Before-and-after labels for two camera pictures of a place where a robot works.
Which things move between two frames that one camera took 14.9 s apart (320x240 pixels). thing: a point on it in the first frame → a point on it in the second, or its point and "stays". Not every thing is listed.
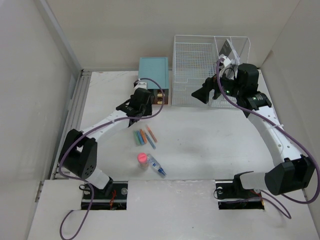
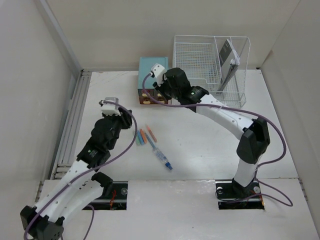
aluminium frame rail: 75,117 stays
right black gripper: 202,94 → 160,89
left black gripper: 147,112 → 124,118
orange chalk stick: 143,136 stays
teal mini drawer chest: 156,68 stays
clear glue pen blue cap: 155,163 → 162,158
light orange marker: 151,133 stays
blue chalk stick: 140,138 stays
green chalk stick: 137,138 stays
